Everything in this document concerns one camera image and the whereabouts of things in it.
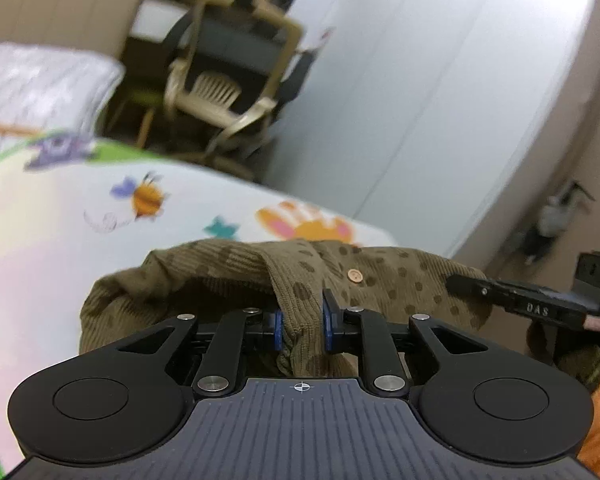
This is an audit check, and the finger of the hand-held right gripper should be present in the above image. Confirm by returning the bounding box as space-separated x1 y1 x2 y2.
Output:
445 272 600 332

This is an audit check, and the beige mesh office chair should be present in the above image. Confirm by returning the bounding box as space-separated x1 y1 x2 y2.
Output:
162 0 316 181

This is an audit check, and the cartoon printed bed mat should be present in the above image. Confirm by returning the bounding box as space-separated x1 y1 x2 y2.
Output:
0 130 396 480

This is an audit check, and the grey hanging object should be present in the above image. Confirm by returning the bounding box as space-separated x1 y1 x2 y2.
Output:
522 180 596 266

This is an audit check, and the white quilted pillow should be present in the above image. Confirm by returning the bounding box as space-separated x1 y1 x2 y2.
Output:
0 40 126 166

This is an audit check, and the brown dotted corduroy garment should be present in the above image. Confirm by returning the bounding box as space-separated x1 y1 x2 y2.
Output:
79 239 600 392

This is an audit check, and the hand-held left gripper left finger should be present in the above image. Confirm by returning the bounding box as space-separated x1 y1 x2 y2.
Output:
114 308 284 397

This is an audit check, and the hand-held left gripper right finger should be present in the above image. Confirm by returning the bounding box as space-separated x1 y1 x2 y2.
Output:
321 288 487 397

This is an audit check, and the beige bed headboard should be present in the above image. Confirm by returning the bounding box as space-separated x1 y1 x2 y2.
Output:
0 0 148 58

